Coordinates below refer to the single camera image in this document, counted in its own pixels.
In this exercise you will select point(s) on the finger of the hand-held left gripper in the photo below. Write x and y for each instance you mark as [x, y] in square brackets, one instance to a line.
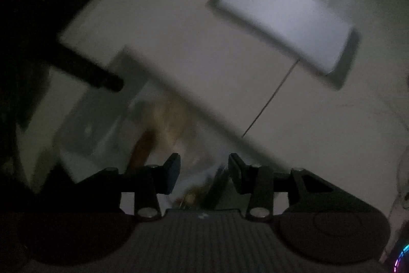
[92, 70]

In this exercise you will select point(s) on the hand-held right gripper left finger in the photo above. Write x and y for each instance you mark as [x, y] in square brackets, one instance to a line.
[172, 171]

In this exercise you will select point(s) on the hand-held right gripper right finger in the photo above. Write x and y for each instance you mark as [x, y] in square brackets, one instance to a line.
[235, 171]

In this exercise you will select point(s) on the black rectangular bar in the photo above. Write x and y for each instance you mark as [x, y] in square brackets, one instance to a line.
[216, 186]

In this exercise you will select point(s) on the small toy figure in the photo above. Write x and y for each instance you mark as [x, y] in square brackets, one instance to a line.
[191, 197]

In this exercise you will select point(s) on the orange and black tool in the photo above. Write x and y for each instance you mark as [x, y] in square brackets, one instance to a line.
[142, 150]

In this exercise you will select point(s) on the beige tissue pack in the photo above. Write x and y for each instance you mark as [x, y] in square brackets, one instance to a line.
[167, 124]

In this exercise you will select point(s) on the white cardboard box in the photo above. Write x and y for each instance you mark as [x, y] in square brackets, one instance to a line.
[179, 90]

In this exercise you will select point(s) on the dark wooden furniture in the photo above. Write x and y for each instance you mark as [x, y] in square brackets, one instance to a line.
[22, 36]

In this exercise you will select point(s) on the flat grey box lid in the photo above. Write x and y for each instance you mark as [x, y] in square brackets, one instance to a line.
[287, 26]

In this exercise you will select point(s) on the computer case with coloured fans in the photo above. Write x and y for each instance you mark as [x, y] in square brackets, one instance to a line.
[402, 257]

